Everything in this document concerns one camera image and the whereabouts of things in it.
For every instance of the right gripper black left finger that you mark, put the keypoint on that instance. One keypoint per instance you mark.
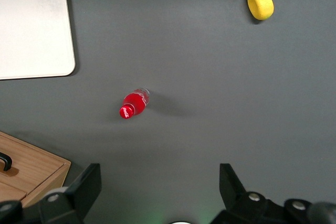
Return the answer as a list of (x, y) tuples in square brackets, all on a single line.
[(84, 187)]

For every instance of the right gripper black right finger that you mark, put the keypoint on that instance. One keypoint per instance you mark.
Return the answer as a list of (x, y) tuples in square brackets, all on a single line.
[(233, 195)]

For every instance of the wooden drawer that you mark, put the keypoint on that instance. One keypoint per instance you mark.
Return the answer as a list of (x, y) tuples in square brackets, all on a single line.
[(34, 166), (10, 193)]

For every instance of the wooden drawer cabinet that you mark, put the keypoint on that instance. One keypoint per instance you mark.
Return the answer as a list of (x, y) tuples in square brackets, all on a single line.
[(52, 179)]

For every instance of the red cola bottle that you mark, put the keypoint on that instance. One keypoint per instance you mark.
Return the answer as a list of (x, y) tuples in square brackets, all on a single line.
[(134, 103)]

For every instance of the beige plastic tray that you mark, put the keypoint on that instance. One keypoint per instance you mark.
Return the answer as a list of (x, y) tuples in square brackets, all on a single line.
[(31, 24)]

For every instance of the yellow lemon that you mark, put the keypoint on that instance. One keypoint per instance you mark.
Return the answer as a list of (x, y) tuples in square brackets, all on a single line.
[(261, 3)]

